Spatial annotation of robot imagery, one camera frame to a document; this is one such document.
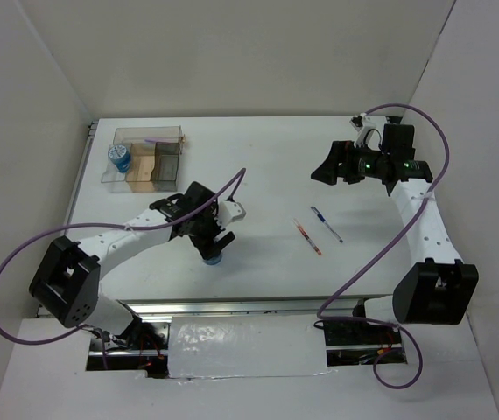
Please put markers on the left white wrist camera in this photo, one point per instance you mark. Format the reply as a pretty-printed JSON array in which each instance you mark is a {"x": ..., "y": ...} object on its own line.
[{"x": 229, "y": 212}]

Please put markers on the white foil cover sheet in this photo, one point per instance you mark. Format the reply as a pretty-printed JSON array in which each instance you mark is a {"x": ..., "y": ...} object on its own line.
[{"x": 245, "y": 347}]

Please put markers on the blue ballpoint pen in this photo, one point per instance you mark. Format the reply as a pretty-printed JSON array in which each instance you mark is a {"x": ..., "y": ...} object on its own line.
[{"x": 323, "y": 220}]

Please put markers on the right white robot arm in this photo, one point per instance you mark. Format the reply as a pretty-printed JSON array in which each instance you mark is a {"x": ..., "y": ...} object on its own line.
[{"x": 439, "y": 285}]

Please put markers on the blue labelled tape roll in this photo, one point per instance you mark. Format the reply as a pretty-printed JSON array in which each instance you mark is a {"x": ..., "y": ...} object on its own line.
[{"x": 119, "y": 155}]

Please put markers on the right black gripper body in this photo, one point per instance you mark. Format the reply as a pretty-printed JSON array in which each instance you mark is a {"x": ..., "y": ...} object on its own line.
[{"x": 370, "y": 162}]

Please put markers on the clear compartment organizer box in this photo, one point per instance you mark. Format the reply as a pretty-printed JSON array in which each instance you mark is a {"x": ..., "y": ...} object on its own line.
[{"x": 154, "y": 167}]

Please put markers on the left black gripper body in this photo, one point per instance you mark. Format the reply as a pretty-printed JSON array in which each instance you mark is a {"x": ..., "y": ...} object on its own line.
[{"x": 206, "y": 224}]

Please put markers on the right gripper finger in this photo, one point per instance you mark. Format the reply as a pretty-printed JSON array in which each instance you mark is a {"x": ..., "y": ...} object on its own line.
[
  {"x": 329, "y": 170},
  {"x": 348, "y": 168}
]

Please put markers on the aluminium front rail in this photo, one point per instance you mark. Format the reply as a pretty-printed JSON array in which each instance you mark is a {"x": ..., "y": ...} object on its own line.
[{"x": 225, "y": 306}]

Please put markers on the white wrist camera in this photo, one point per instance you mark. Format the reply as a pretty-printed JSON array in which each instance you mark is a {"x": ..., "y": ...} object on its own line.
[
  {"x": 229, "y": 212},
  {"x": 366, "y": 128}
]

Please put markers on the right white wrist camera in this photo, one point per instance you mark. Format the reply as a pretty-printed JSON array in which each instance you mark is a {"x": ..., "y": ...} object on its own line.
[{"x": 366, "y": 128}]

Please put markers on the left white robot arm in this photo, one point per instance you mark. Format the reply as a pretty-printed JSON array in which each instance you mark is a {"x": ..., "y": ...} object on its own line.
[{"x": 68, "y": 280}]

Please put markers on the red ballpoint pen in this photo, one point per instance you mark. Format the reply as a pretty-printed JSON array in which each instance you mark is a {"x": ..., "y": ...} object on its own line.
[{"x": 307, "y": 237}]

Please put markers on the blue patterned tape roll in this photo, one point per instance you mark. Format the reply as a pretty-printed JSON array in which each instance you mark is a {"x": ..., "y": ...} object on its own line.
[{"x": 213, "y": 260}]

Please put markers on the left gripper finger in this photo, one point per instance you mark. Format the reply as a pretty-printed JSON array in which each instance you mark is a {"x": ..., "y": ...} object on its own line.
[
  {"x": 205, "y": 245},
  {"x": 224, "y": 241}
]

